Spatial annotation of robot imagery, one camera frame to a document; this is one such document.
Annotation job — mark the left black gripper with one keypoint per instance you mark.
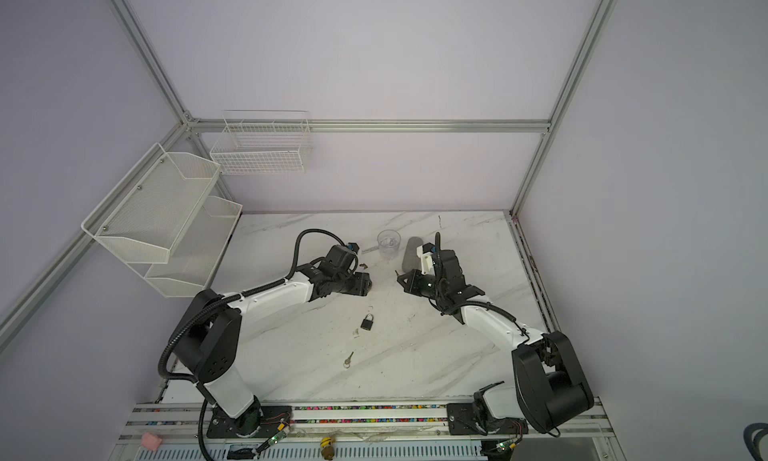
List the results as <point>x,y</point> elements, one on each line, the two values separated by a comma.
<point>361,285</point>

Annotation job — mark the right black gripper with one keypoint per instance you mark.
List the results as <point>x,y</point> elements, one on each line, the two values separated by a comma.
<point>411,286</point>

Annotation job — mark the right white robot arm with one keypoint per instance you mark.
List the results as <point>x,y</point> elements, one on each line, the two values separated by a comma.
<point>548,386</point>

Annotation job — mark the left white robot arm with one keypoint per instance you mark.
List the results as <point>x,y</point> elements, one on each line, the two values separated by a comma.
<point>183,342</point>

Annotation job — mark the silver key near front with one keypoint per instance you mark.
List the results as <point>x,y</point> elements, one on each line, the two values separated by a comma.
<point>347,361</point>

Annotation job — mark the grey oblong sponge block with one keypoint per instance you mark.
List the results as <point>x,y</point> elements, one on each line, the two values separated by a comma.
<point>411,258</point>

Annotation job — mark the clear plastic cup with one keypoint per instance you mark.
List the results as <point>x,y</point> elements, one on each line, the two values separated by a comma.
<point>388,242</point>

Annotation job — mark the black padlock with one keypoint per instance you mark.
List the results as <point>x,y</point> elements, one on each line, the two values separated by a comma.
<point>367,322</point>

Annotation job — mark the lower white mesh shelf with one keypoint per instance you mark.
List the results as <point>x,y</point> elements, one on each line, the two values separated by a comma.
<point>195,261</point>

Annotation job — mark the white mesh shelf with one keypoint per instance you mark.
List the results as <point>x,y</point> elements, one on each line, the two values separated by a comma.
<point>144,218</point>
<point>195,261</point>

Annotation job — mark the upper white mesh shelf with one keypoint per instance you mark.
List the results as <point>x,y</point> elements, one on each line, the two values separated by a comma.
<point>144,218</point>

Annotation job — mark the pink eraser block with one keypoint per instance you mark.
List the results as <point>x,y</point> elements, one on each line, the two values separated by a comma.
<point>150,442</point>

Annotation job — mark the white wire basket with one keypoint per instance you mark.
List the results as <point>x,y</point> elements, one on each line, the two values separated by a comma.
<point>257,142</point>

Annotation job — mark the aluminium frame rail base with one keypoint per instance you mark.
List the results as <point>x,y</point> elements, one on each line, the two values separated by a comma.
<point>406,430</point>

